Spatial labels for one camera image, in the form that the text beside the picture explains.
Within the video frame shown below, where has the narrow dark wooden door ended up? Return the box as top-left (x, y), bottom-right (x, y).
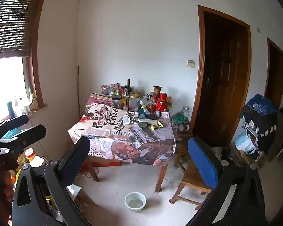
top-left (264, 37), bottom-right (283, 100)

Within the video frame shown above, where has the wooden chair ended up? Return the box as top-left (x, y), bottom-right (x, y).
top-left (169, 132), bottom-right (218, 205)

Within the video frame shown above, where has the black garment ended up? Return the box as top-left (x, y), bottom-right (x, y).
top-left (242, 112), bottom-right (278, 154)

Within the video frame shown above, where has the clear bottle with yellow label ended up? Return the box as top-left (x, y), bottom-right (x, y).
top-left (122, 86), bottom-right (129, 110)

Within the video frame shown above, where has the green cloth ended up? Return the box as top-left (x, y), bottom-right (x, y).
top-left (173, 114), bottom-right (187, 124)

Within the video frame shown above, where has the thin wooden stick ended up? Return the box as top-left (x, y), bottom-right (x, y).
top-left (77, 65), bottom-right (81, 121)

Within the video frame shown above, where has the bamboo roller blind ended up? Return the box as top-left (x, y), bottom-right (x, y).
top-left (0, 0), bottom-right (46, 57)

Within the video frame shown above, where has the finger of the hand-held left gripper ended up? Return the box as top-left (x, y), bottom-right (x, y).
top-left (0, 114), bottom-right (29, 140)
top-left (5, 124), bottom-right (47, 157)

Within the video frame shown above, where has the jar with black lid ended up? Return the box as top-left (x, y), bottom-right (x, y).
top-left (112, 96), bottom-right (123, 110)

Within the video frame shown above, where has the person's left hand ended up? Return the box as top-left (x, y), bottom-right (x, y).
top-left (3, 171), bottom-right (16, 204)

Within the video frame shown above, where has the yellow oil bottle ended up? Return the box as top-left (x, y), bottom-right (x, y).
top-left (25, 148), bottom-right (36, 164)

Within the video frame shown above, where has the wooden table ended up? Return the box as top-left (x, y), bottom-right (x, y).
top-left (68, 92), bottom-right (177, 193)

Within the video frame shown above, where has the dark blue lace cloth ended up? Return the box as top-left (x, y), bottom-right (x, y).
top-left (246, 94), bottom-right (279, 116)

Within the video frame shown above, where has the wooden window frame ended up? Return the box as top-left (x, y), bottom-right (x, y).
top-left (22, 0), bottom-right (51, 116)

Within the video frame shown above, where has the clear grain-filled bag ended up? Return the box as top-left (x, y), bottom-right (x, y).
top-left (129, 94), bottom-right (141, 112)

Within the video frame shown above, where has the printed tablecloth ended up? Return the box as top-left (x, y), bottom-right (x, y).
top-left (68, 92), bottom-right (176, 167)

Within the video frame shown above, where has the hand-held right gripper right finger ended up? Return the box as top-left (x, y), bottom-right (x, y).
top-left (186, 136), bottom-right (267, 226)

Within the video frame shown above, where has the colourful snack packet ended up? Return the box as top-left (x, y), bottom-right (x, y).
top-left (101, 83), bottom-right (121, 96)

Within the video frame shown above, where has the dark blue bottle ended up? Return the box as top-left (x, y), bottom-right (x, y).
top-left (7, 101), bottom-right (16, 119)

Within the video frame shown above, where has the white plastic bottle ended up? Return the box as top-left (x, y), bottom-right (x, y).
top-left (14, 96), bottom-right (23, 116)

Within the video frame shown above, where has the tape roll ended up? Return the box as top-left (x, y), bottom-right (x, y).
top-left (179, 122), bottom-right (191, 133)

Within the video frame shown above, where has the light blue plastic bag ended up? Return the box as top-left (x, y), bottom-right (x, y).
top-left (234, 129), bottom-right (257, 155)

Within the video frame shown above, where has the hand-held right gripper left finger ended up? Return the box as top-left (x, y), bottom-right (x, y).
top-left (12, 136), bottom-right (92, 226)

